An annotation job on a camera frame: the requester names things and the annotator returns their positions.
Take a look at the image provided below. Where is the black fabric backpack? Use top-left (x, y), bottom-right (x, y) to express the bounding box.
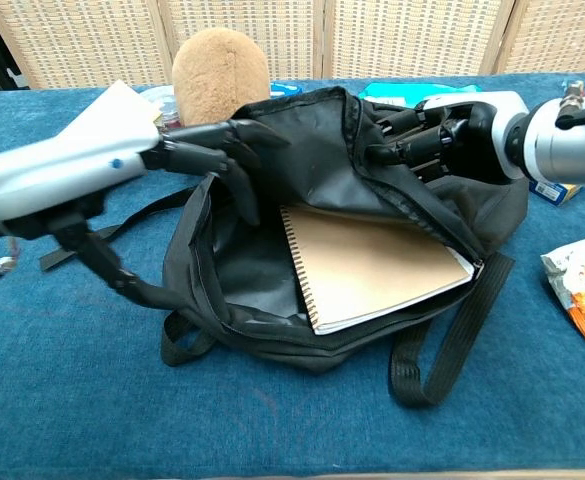
top-left (39, 85), bottom-right (531, 407)

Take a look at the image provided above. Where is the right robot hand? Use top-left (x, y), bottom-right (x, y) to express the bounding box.
top-left (365, 91), bottom-right (531, 185)

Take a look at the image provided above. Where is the yellow and blue carton box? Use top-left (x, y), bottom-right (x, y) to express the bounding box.
top-left (528, 180), bottom-right (585, 207)

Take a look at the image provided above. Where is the brown plush toy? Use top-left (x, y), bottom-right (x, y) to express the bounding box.
top-left (171, 28), bottom-right (271, 126)

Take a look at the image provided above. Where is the clear jar with coloured items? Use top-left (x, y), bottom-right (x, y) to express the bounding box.
top-left (139, 85), bottom-right (181, 129)

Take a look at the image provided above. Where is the blue table cloth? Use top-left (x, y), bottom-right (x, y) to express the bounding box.
top-left (0, 71), bottom-right (585, 476)

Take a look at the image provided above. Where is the wicker folding screen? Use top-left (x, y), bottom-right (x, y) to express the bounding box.
top-left (0, 0), bottom-right (585, 91)

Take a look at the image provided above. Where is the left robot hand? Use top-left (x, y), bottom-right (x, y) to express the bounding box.
top-left (0, 118), bottom-right (291, 306)

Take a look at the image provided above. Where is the teal wet wipes pack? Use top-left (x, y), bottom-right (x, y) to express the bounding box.
top-left (359, 81), bottom-right (483, 109)

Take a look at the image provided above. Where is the white book with yellow edge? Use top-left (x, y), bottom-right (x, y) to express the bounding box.
top-left (91, 79), bottom-right (164, 134)

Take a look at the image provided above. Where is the kraft cover spiral notebook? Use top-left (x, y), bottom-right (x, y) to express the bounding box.
top-left (278, 202), bottom-right (477, 336)

